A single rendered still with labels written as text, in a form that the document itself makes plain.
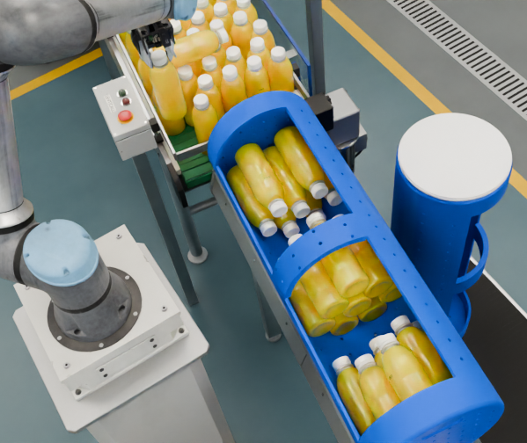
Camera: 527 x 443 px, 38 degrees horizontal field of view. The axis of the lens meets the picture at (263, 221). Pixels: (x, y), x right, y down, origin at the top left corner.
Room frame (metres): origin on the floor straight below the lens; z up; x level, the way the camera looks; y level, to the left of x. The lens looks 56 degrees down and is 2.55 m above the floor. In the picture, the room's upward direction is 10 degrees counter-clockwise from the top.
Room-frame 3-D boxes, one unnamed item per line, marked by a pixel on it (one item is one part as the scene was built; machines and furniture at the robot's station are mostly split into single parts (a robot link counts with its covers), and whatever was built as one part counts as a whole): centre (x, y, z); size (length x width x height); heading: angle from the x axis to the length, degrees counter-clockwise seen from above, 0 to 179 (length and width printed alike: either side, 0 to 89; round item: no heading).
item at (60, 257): (0.76, 0.37, 1.41); 0.13 x 0.12 x 0.14; 60
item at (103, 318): (0.76, 0.36, 1.30); 0.15 x 0.15 x 0.10
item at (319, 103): (1.41, -0.20, 0.95); 0.10 x 0.07 x 0.10; 105
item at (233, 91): (1.50, 0.02, 0.99); 0.07 x 0.07 x 0.19
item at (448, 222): (1.13, -0.50, 0.59); 0.28 x 0.28 x 0.88
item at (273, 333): (1.23, 0.04, 0.31); 0.06 x 0.06 x 0.63; 15
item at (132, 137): (1.44, 0.32, 1.05); 0.20 x 0.10 x 0.10; 15
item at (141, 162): (1.44, 0.32, 0.50); 0.04 x 0.04 x 1.00; 15
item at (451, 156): (1.13, -0.50, 1.03); 0.28 x 0.28 x 0.01
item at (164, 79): (1.39, 0.18, 1.18); 0.07 x 0.07 x 0.19
